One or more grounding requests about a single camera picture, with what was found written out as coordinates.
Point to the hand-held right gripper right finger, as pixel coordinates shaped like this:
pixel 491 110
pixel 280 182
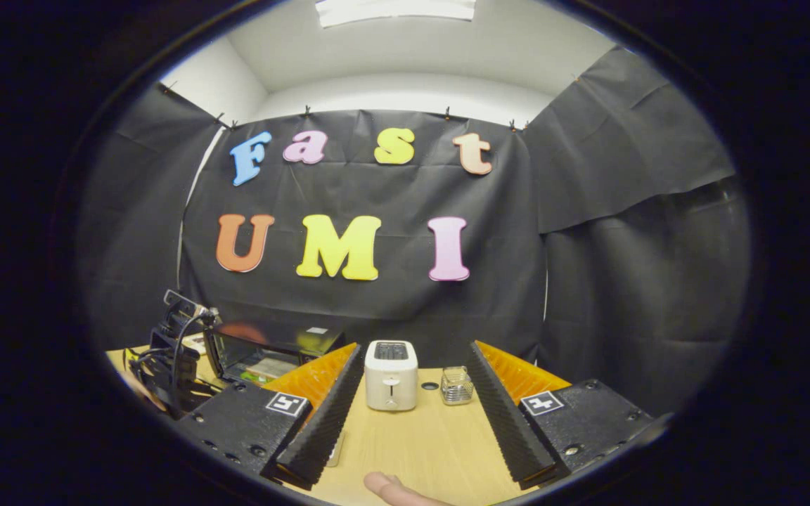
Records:
pixel 503 422

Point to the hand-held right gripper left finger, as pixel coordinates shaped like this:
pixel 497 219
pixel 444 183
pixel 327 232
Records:
pixel 328 422

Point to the black electric oven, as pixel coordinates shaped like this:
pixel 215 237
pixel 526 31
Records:
pixel 306 341

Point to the white divided snack tray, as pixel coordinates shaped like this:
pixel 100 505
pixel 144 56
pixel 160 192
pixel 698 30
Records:
pixel 195 344

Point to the white toaster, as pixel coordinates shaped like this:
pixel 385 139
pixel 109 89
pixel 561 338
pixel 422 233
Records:
pixel 391 379

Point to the rectangular ceiling light panel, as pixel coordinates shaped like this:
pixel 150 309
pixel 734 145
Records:
pixel 394 10

